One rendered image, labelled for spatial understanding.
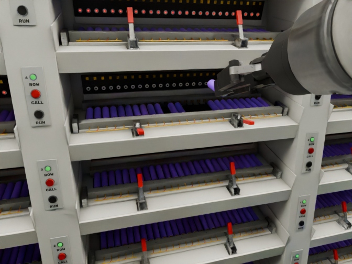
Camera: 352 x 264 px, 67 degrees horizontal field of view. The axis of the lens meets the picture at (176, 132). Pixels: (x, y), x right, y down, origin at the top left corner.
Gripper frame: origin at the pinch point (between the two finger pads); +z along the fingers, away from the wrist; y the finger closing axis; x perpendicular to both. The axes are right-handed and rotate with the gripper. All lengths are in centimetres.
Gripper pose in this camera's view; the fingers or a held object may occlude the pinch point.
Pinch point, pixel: (230, 85)
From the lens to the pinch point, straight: 47.9
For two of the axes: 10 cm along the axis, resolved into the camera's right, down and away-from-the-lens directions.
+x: -0.8, -10.0, -0.3
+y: 9.7, -0.8, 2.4
